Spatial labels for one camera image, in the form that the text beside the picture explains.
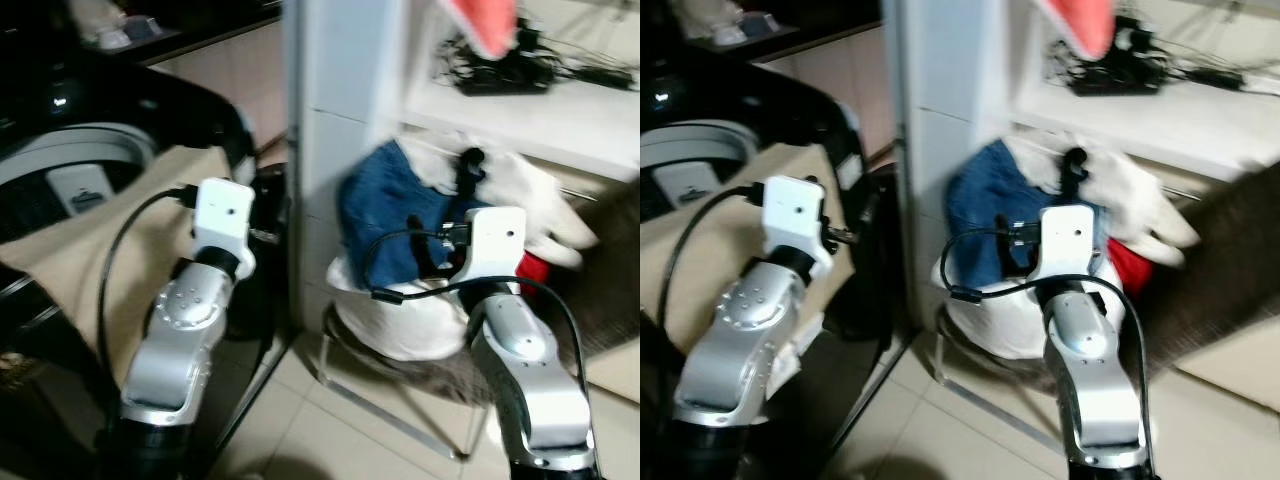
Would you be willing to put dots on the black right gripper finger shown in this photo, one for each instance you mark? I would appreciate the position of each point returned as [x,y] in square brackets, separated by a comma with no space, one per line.
[468,172]
[1074,172]

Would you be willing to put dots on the blue denim garment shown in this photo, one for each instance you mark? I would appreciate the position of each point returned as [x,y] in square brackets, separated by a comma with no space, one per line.
[390,200]
[985,200]

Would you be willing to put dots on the beige cloth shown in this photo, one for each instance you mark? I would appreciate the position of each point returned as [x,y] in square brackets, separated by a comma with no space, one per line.
[700,250]
[90,240]

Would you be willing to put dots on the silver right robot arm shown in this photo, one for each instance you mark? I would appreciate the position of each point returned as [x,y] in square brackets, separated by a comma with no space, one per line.
[530,380]
[1095,380]

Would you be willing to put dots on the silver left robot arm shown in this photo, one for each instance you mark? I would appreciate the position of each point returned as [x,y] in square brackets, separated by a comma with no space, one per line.
[170,340]
[740,340]

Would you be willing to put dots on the black washing machine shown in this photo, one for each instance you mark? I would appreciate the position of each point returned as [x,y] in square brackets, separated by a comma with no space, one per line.
[60,100]
[700,95]

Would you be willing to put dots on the white garment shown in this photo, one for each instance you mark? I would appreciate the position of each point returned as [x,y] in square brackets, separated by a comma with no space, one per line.
[1140,200]
[540,200]

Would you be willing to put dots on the red garment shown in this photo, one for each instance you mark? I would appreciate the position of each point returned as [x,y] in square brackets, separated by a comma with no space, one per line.
[1128,268]
[533,272]

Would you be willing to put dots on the chair with brown cushion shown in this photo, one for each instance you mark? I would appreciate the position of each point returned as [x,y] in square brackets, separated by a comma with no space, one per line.
[440,378]
[1010,375]

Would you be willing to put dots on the pink red cloth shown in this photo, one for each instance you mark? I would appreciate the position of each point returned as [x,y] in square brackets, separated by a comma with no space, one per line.
[1085,25]
[490,25]

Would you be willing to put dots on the white cabinet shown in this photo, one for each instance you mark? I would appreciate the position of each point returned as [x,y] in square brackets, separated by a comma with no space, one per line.
[340,70]
[940,70]

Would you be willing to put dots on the brown rug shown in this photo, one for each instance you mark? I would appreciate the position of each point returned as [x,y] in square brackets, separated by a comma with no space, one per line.
[610,280]
[1220,270]

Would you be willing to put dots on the dark counter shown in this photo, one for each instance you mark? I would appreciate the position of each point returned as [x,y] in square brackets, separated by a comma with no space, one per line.
[220,15]
[840,15]

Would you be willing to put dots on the small grey box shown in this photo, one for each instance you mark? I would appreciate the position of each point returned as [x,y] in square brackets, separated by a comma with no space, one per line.
[762,24]
[142,28]

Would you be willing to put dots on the white crumpled cloth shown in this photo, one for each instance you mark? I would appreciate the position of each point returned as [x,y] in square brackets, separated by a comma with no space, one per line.
[705,22]
[100,25]

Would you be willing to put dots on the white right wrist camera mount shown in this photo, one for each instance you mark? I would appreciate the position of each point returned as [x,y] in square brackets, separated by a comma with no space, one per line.
[495,245]
[1068,245]

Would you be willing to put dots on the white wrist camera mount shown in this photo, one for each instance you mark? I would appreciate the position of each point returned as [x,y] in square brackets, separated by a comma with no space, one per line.
[495,245]
[1068,245]
[222,215]
[795,215]

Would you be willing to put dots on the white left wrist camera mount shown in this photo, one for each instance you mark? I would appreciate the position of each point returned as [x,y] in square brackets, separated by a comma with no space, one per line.
[795,215]
[222,215]

